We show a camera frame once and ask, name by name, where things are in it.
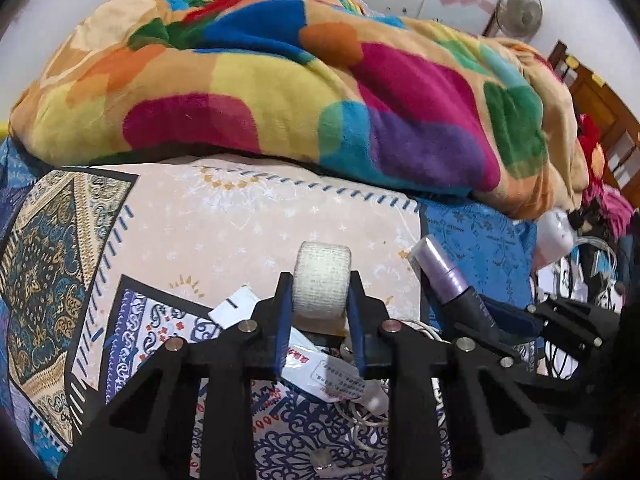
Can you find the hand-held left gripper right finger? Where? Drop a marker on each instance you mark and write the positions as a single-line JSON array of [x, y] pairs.
[[356, 325]]

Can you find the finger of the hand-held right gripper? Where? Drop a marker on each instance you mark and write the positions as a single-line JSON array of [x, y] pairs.
[[520, 322], [570, 320]]

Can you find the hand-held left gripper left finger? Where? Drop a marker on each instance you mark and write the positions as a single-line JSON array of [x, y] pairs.
[[284, 330]]

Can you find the white bandage roll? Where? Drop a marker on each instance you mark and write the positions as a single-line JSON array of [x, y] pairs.
[[322, 280]]

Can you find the purple and black tube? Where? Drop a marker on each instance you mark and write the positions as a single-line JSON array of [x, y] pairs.
[[445, 280]]

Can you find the white printed plastic packet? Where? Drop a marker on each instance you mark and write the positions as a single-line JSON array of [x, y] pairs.
[[320, 372]]

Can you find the white paper scrap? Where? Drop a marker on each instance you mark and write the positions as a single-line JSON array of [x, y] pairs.
[[232, 307]]

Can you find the white pump lotion bottle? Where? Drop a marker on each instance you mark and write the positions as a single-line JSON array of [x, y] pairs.
[[554, 235]]

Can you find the pink cloth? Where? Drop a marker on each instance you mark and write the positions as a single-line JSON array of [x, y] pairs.
[[615, 205]]

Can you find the blue patterned bed sheet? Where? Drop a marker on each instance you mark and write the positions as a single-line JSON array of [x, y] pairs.
[[165, 240]]

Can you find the red plush toy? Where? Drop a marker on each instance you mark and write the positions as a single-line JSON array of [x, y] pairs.
[[595, 150]]

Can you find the wooden shelf cabinet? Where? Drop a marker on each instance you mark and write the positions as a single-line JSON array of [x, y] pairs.
[[600, 95]]

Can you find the colourful patchwork blanket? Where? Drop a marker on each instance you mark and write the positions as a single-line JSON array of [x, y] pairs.
[[300, 85]]

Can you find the standing electric fan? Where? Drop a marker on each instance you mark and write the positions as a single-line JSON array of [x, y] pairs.
[[521, 10]]

